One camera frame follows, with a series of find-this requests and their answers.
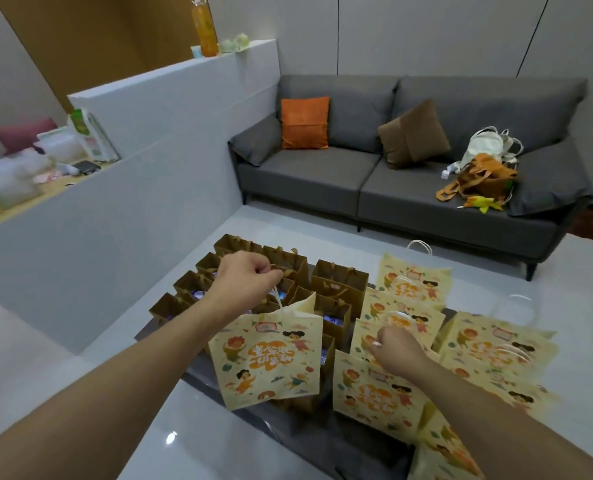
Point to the pink cushion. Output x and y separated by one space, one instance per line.
24 133

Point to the person's right hand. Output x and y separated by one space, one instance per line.
401 352

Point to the white partition counter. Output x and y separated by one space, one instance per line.
166 159

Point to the small teal cup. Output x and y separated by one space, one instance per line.
196 51

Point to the person's left hand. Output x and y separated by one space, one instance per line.
239 284

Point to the person's left fingers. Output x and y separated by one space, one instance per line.
268 274

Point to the pile of yellow printed bags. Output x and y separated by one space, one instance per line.
496 347

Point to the person's left forearm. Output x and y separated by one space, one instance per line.
111 389

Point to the person's right forearm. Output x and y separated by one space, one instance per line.
496 434

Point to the grey fabric sofa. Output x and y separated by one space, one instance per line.
326 174

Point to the white computer mouse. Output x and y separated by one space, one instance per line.
68 169

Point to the pale green round ornament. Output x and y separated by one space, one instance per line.
242 41
226 45

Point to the yellow printed gift bag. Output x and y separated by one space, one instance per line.
269 359
371 399

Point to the orange cushion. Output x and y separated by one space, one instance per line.
305 122

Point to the group of brown paper bags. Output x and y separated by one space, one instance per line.
339 284

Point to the black phone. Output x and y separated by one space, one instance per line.
86 167

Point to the brown cushion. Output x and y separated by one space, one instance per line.
416 132

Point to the yellow soft toy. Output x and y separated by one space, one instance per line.
484 203

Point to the orange drink bottle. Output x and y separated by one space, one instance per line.
205 27

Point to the white tote bag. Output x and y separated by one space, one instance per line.
486 144

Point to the green and white package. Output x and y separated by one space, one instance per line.
92 134

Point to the brown tote bag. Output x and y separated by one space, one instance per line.
484 179

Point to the person's right fingers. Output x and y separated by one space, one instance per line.
379 346

